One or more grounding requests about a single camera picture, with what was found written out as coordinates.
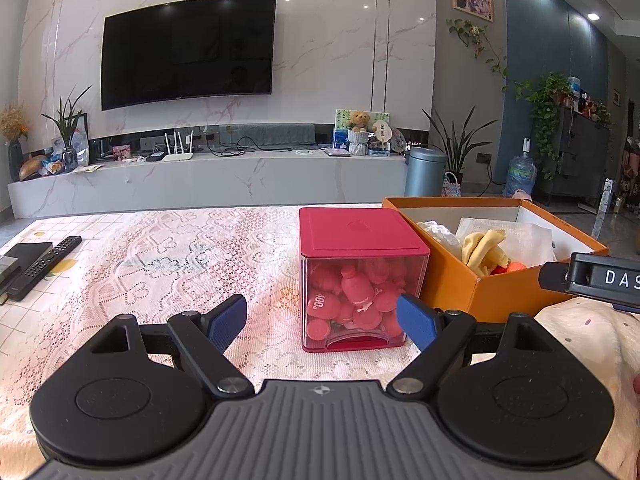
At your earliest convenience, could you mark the grey soundbar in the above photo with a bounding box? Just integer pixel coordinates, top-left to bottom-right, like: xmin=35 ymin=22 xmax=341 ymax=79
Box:
xmin=220 ymin=123 xmax=317 ymax=147

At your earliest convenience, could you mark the tall leafy floor plant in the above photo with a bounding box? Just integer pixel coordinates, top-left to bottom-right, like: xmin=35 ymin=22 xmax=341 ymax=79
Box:
xmin=422 ymin=105 xmax=501 ymax=188

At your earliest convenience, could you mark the pink lace tablecloth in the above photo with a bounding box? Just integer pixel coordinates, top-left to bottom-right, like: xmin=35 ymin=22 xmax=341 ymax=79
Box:
xmin=0 ymin=205 xmax=431 ymax=461

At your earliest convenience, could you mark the teddy bear bouquet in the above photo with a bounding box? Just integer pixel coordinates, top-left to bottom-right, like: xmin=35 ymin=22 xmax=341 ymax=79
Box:
xmin=347 ymin=110 xmax=372 ymax=156

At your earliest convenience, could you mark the blue green picture panel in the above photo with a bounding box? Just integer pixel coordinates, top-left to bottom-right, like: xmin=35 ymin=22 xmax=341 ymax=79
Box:
xmin=333 ymin=108 xmax=391 ymax=151

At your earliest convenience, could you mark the brown round ornament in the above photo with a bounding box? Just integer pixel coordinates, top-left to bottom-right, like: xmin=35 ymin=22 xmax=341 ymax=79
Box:
xmin=19 ymin=155 xmax=47 ymax=181

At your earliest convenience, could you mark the green plant in glass vase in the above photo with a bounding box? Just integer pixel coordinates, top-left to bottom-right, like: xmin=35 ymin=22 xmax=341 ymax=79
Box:
xmin=42 ymin=85 xmax=92 ymax=173

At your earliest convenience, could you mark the white plastic bag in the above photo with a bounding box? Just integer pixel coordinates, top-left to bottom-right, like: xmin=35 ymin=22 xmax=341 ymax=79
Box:
xmin=416 ymin=220 xmax=463 ymax=251

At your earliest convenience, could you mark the dark grey cabinet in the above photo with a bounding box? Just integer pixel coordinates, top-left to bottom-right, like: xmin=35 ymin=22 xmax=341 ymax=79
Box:
xmin=542 ymin=107 xmax=612 ymax=203

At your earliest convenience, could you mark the black wall television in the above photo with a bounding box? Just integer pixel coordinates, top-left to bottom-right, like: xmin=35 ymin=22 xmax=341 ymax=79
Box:
xmin=101 ymin=0 xmax=277 ymax=112

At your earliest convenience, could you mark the orange cardboard box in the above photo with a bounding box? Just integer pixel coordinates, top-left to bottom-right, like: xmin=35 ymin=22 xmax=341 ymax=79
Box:
xmin=382 ymin=196 xmax=610 ymax=325

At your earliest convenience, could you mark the black book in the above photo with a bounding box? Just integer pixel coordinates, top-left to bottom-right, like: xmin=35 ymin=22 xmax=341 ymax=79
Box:
xmin=0 ymin=242 xmax=53 ymax=306

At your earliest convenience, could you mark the white knitted bag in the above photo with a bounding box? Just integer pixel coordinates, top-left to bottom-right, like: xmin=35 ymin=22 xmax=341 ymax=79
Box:
xmin=456 ymin=216 xmax=553 ymax=266

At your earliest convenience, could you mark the grey blue trash can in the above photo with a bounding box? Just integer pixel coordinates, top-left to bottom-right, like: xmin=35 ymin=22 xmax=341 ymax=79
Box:
xmin=404 ymin=147 xmax=448 ymax=198

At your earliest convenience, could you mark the trailing pothos plant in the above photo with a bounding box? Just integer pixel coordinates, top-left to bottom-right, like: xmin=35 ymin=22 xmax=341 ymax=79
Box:
xmin=515 ymin=72 xmax=613 ymax=181

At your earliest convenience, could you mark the dried yellow flowers vase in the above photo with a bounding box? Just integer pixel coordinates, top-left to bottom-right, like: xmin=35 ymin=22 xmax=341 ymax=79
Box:
xmin=0 ymin=104 xmax=29 ymax=181

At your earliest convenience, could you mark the white router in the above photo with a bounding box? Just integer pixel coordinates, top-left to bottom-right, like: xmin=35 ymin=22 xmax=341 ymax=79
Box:
xmin=162 ymin=131 xmax=195 ymax=162

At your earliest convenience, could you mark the marble television console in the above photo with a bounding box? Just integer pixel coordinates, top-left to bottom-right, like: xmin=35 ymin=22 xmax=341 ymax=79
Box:
xmin=7 ymin=152 xmax=408 ymax=219

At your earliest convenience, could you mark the blue water jug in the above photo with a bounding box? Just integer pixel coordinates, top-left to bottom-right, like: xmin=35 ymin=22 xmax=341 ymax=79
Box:
xmin=504 ymin=137 xmax=538 ymax=198

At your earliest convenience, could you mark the framed wall picture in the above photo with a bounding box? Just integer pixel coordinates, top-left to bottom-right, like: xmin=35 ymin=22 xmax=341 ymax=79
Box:
xmin=452 ymin=0 xmax=495 ymax=23

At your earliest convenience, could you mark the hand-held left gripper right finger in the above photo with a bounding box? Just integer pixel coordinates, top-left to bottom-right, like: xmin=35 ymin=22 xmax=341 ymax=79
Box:
xmin=387 ymin=293 xmax=555 ymax=397

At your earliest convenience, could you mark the red clear storage box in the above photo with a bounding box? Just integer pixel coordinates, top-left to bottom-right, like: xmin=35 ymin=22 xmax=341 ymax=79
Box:
xmin=298 ymin=206 xmax=432 ymax=354

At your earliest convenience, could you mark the black remote control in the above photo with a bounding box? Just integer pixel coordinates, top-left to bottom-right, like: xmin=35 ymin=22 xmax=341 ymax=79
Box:
xmin=6 ymin=235 xmax=82 ymax=302

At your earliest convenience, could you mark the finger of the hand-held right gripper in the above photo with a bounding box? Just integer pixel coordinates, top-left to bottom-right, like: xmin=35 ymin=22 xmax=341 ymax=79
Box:
xmin=538 ymin=261 xmax=573 ymax=292

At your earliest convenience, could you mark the pile of red bottle toys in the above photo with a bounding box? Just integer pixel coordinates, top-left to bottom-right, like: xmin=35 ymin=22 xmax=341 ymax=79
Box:
xmin=306 ymin=260 xmax=408 ymax=341

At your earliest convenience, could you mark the pale yellow cloth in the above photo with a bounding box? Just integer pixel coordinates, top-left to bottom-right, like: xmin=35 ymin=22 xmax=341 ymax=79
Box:
xmin=461 ymin=229 xmax=510 ymax=278

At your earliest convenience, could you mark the hanging vine plant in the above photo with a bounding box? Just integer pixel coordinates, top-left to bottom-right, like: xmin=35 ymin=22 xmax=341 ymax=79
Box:
xmin=446 ymin=17 xmax=508 ymax=93

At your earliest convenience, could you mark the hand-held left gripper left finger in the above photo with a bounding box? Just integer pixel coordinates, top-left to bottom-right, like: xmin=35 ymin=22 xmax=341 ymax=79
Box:
xmin=89 ymin=294 xmax=256 ymax=397

